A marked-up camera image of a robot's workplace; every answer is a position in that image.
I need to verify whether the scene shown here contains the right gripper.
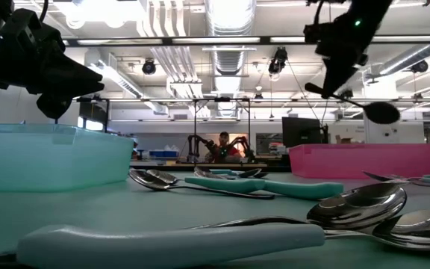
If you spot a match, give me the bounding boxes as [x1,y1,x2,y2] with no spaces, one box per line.
[303,13,394,100]

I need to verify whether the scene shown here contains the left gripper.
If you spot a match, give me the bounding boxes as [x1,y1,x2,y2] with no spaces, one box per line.
[0,9,106,121]

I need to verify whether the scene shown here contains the dark all-metal spoon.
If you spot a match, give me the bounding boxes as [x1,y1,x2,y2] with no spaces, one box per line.
[187,182,408,231]
[128,169,276,201]
[304,81,402,126]
[193,166,225,180]

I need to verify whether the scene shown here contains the teal-handled metal spoon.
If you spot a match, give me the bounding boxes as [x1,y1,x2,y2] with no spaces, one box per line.
[209,167,263,179]
[262,179,345,200]
[146,168,267,195]

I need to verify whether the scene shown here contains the background cardboard box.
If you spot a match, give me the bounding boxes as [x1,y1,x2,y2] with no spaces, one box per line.
[334,134,355,146]

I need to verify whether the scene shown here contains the background black monitor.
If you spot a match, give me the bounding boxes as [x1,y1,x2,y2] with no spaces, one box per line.
[281,116,330,149]

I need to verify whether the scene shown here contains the translucent mint green bin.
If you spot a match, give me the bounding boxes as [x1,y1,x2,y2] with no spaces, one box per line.
[0,123,135,193]

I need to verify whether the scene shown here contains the pink plastic bin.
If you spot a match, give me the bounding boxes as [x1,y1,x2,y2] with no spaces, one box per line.
[288,143,430,180]

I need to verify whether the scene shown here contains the overhead rig crossbar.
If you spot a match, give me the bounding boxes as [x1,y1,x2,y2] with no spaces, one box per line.
[61,35,430,47]

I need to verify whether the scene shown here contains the background blue storage crates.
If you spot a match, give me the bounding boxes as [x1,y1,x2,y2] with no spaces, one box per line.
[148,149,180,158]

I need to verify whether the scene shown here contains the background work table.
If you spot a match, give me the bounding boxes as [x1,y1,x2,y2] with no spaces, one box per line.
[129,161,269,173]

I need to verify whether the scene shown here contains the person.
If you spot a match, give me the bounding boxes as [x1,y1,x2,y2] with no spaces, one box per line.
[214,131,243,164]

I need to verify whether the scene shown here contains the background frame with dark panel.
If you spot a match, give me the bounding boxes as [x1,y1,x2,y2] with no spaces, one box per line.
[72,95,110,133]

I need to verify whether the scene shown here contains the black ceiling-hung camera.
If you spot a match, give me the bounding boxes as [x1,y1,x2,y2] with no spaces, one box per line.
[141,58,158,76]
[409,59,430,75]
[267,46,290,76]

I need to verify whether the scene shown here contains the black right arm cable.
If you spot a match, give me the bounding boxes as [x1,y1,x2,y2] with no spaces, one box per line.
[311,0,327,27]

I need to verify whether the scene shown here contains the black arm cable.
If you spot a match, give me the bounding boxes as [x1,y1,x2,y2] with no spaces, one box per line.
[38,0,51,24]
[311,0,327,27]

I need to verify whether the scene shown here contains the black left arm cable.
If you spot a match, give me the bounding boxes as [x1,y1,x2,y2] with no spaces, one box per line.
[38,0,51,24]

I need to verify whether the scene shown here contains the silver ventilation duct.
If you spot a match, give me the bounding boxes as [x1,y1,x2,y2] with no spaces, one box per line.
[204,0,258,118]

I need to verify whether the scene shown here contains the background black metal frame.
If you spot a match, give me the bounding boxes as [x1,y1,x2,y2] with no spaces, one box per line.
[191,97,252,166]

